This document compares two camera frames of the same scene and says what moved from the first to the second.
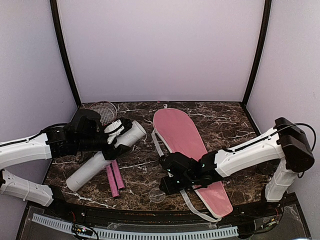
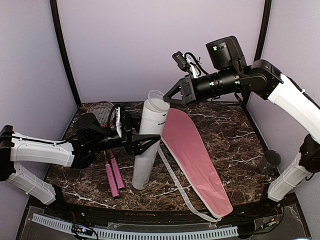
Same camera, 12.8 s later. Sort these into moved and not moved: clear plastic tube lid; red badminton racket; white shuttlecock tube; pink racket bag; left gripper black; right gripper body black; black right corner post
Moved: left gripper black; right gripper body black; white shuttlecock tube; clear plastic tube lid
Not moved: red badminton racket; black right corner post; pink racket bag
